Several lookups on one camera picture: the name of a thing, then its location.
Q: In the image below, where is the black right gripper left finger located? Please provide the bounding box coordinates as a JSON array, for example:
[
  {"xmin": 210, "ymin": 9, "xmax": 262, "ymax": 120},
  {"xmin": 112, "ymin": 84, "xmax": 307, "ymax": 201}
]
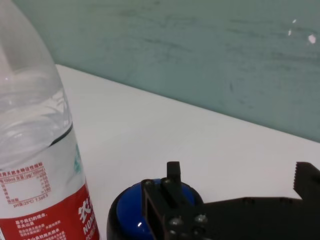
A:
[{"xmin": 140, "ymin": 161, "xmax": 195, "ymax": 240}]

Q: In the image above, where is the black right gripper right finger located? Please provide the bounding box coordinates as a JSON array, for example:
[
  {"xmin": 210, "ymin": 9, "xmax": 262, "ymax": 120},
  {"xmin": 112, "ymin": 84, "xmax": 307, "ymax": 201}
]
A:
[{"xmin": 292, "ymin": 161, "xmax": 320, "ymax": 201}]

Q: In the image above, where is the blue push button black base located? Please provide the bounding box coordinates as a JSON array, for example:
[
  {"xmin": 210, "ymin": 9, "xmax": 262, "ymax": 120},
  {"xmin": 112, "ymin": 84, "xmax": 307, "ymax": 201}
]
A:
[{"xmin": 106, "ymin": 177, "xmax": 205, "ymax": 240}]

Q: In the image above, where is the clear water bottle red cap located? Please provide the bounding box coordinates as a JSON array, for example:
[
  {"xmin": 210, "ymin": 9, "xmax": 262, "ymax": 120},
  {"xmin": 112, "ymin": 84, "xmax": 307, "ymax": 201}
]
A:
[{"xmin": 0, "ymin": 0, "xmax": 101, "ymax": 240}]

